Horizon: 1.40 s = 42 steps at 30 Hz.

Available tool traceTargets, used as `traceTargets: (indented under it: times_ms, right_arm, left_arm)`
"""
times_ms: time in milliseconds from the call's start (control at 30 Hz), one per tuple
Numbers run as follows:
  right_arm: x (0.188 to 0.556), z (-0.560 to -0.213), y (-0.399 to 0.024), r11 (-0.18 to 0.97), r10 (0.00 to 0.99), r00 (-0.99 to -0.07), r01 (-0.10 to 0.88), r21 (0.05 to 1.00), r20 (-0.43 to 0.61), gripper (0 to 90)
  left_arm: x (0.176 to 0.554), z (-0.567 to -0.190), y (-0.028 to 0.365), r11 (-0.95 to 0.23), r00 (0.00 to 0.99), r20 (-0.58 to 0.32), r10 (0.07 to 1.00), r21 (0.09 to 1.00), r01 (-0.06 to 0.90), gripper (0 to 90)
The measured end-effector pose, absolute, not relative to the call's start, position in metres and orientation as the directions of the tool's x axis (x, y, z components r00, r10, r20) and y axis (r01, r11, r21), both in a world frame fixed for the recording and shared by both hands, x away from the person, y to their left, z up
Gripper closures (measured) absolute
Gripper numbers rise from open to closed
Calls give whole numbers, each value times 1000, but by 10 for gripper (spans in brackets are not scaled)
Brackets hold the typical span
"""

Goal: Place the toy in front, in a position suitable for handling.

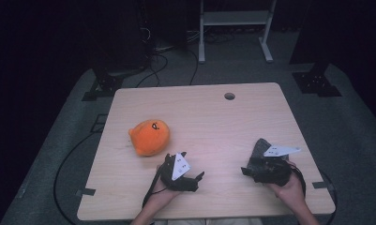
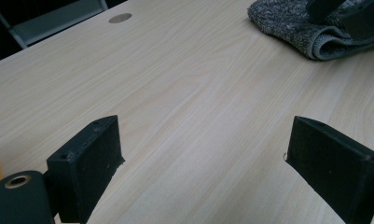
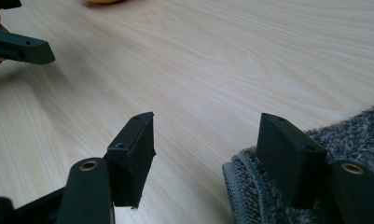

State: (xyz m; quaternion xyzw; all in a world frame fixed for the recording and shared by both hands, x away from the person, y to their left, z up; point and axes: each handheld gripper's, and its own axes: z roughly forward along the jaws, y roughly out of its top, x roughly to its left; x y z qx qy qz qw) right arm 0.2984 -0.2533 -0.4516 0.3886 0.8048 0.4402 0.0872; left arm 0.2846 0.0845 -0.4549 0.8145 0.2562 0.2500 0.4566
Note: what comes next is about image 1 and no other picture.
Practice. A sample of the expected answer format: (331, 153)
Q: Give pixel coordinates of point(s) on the white metal stand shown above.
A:
(235, 18)

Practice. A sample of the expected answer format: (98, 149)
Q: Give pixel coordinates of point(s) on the grey cloth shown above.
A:
(260, 150)

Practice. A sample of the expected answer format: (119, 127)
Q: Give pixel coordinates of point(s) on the person's left hand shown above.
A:
(163, 193)

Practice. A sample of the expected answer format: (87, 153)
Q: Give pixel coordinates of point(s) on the black tape square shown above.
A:
(93, 126)

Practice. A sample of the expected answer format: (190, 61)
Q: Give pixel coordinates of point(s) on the orange plush toy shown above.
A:
(149, 137)

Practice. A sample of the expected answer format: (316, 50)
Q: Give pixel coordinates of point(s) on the grey tape strip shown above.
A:
(86, 192)
(320, 185)

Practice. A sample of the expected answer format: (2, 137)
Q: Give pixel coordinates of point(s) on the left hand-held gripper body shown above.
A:
(179, 167)

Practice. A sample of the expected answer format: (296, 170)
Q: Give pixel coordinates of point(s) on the black stand base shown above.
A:
(317, 83)
(102, 87)

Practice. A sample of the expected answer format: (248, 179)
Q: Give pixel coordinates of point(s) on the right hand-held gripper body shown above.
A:
(270, 170)

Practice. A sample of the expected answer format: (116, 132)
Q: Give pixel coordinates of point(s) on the person's right hand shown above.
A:
(290, 189)

